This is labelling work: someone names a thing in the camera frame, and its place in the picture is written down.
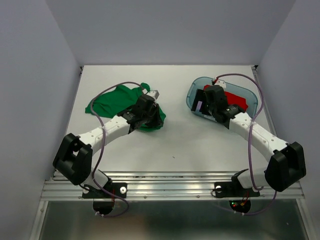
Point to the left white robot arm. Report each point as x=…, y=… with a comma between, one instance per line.
x=74, y=156

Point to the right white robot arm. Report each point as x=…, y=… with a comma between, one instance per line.
x=286, y=161

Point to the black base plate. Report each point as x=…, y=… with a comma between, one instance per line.
x=229, y=189
x=116, y=188

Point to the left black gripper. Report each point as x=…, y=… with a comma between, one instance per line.
x=157, y=121

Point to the red t shirt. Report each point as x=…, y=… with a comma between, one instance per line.
x=233, y=99

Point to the green t shirt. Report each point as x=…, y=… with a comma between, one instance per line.
x=112, y=102

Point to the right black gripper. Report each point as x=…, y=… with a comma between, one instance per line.
x=200, y=96

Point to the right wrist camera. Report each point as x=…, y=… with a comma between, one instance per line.
x=219, y=82

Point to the translucent blue plastic bin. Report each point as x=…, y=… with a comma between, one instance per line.
x=200, y=82

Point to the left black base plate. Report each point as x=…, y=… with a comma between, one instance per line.
x=116, y=188

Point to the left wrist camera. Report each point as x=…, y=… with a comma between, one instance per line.
x=154, y=94

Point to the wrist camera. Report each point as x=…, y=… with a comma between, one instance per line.
x=154, y=94
x=219, y=82

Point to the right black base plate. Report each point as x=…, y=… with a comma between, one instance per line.
x=229, y=189

